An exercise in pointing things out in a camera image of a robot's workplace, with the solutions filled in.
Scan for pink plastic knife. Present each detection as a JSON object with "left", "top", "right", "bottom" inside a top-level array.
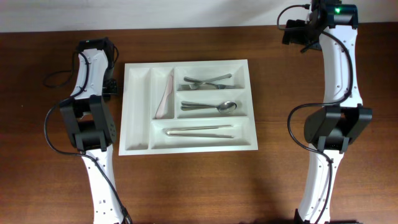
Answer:
[{"left": 155, "top": 75, "right": 174, "bottom": 119}]

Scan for steel serrated tongs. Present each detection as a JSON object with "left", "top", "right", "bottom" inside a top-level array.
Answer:
[{"left": 164, "top": 125, "right": 234, "bottom": 139}]

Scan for steel spoon blue-tinted handle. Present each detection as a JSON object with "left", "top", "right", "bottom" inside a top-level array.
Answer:
[{"left": 180, "top": 101, "right": 220, "bottom": 110}]

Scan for steel fork angled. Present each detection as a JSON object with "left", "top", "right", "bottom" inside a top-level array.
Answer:
[{"left": 180, "top": 77, "right": 236, "bottom": 90}]

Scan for steel fork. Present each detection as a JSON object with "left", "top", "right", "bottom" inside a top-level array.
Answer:
[{"left": 179, "top": 73, "right": 232, "bottom": 90}]

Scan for steel spoon sideways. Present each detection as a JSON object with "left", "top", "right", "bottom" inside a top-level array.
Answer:
[{"left": 183, "top": 101, "right": 238, "bottom": 114}]

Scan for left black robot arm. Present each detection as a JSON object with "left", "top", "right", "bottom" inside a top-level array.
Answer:
[{"left": 60, "top": 37, "right": 125, "bottom": 223}]

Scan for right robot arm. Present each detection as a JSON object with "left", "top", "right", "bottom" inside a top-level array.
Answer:
[{"left": 279, "top": 0, "right": 373, "bottom": 223}]

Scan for white plastic cutlery tray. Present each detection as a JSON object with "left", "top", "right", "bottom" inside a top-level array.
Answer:
[{"left": 119, "top": 60, "right": 258, "bottom": 156}]

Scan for left black cable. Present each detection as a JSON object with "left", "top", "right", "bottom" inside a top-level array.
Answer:
[{"left": 42, "top": 45, "right": 134, "bottom": 224}]

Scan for black cable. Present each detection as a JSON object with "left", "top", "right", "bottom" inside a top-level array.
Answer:
[
  {"left": 42, "top": 45, "right": 134, "bottom": 224},
  {"left": 275, "top": 4, "right": 355, "bottom": 224}
]

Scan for right black cable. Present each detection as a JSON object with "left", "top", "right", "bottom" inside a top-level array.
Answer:
[{"left": 275, "top": 4, "right": 355, "bottom": 224}]

